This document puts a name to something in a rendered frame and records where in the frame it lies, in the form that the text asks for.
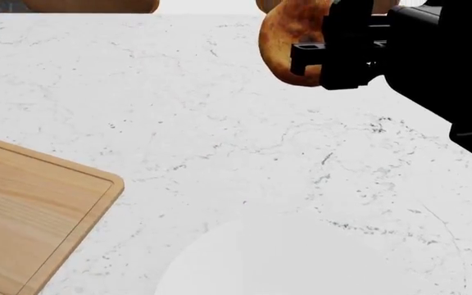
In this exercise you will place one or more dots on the light wooden cutting board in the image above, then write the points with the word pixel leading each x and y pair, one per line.
pixel 27 215

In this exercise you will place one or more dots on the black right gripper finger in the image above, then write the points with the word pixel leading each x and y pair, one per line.
pixel 301 56

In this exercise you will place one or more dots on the brown wooden bowl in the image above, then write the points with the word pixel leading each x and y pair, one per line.
pixel 269 4
pixel 92 5

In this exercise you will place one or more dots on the round browned bread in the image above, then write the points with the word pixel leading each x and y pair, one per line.
pixel 283 33

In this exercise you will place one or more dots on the white plate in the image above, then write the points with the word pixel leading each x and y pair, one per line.
pixel 309 261

